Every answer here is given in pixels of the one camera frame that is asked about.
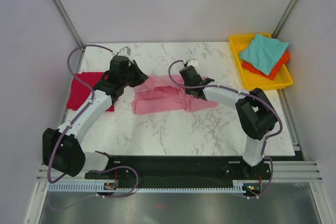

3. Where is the pink t shirt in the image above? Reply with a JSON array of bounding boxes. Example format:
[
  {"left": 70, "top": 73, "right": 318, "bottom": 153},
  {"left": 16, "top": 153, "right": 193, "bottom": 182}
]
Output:
[{"left": 132, "top": 76, "right": 218, "bottom": 115}]

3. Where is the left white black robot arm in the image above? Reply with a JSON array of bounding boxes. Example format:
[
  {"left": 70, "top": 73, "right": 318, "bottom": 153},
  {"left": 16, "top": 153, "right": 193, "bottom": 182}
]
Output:
[{"left": 42, "top": 55, "right": 148, "bottom": 178}]

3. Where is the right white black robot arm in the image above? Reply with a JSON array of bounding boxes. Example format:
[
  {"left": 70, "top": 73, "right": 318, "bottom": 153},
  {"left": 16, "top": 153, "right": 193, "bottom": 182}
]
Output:
[{"left": 180, "top": 66, "right": 279, "bottom": 179}]

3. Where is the folded magenta t shirt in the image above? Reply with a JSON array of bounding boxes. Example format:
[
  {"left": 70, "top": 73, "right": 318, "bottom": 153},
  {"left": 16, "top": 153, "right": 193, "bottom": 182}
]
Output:
[{"left": 66, "top": 72, "right": 103, "bottom": 111}]

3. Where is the yellow plastic tray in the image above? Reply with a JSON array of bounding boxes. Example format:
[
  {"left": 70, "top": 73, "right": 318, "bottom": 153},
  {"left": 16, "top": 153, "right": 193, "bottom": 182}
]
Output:
[{"left": 229, "top": 34, "right": 293, "bottom": 90}]

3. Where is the teal folded t shirt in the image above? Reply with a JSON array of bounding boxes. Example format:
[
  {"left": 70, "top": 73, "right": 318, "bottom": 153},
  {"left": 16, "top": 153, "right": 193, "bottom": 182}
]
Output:
[{"left": 239, "top": 34, "right": 289, "bottom": 75}]

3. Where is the orange folded t shirt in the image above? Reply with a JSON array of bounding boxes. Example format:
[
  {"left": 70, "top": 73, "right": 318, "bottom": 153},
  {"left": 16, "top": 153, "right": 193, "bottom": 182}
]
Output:
[{"left": 241, "top": 50, "right": 291, "bottom": 81}]

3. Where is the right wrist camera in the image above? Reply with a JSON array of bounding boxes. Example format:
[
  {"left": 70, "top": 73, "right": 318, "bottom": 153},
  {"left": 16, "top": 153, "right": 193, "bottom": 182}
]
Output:
[{"left": 184, "top": 59, "right": 199, "bottom": 67}]

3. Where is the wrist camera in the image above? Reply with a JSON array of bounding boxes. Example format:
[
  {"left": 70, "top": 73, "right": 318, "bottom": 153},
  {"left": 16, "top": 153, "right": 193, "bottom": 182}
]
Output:
[
  {"left": 184, "top": 59, "right": 199, "bottom": 67},
  {"left": 118, "top": 46, "right": 131, "bottom": 58}
]

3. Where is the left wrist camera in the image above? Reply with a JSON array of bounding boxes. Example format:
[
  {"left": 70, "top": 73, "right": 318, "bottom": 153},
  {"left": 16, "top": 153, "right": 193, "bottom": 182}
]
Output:
[{"left": 118, "top": 46, "right": 131, "bottom": 58}]

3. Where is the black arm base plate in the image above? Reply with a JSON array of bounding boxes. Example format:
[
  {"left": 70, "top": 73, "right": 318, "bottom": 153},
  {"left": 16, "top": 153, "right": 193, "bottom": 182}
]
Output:
[{"left": 85, "top": 156, "right": 271, "bottom": 188}]

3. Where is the left aluminium corner post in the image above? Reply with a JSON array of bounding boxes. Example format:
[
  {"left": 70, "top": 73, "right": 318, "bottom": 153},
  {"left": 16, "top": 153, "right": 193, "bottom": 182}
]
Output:
[{"left": 51, "top": 0, "right": 83, "bottom": 46}]

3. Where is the aluminium corner post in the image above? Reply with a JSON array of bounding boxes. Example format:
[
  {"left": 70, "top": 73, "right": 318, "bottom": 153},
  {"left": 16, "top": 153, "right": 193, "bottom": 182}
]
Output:
[
  {"left": 51, "top": 0, "right": 83, "bottom": 46},
  {"left": 271, "top": 0, "right": 299, "bottom": 38}
]

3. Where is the white slotted cable duct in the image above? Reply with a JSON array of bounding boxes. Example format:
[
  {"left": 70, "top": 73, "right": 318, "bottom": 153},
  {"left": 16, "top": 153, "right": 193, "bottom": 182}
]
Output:
[{"left": 48, "top": 181, "right": 250, "bottom": 194}]

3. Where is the aluminium frame rail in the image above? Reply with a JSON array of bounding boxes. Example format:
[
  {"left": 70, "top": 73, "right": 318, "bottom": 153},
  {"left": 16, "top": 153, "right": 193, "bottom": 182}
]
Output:
[{"left": 36, "top": 161, "right": 322, "bottom": 182}]

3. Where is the right aluminium corner post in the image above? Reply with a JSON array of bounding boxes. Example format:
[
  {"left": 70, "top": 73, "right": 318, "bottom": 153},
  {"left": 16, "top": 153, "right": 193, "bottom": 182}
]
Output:
[{"left": 271, "top": 0, "right": 299, "bottom": 38}]

